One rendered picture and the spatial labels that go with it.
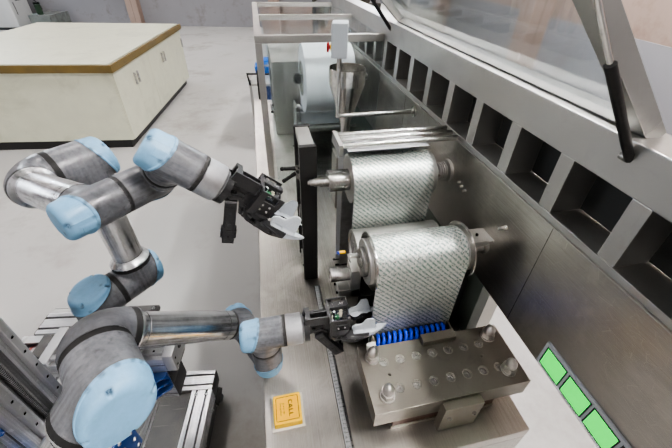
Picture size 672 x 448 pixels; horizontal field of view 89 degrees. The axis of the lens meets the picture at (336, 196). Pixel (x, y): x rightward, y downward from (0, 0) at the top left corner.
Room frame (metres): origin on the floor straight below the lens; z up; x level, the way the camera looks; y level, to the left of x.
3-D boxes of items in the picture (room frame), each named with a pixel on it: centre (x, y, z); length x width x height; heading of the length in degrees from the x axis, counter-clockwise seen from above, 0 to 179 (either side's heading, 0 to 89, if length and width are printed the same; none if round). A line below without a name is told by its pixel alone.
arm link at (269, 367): (0.50, 0.18, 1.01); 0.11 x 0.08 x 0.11; 44
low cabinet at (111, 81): (4.57, 3.44, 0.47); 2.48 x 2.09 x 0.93; 6
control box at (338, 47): (1.15, 0.01, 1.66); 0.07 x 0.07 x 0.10; 88
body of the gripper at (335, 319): (0.52, 0.01, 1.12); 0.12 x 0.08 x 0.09; 103
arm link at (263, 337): (0.49, 0.17, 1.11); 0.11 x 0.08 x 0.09; 103
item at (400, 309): (0.57, -0.22, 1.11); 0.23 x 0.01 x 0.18; 103
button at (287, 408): (0.40, 0.11, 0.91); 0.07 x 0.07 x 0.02; 13
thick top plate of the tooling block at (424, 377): (0.46, -0.28, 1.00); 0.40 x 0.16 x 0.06; 103
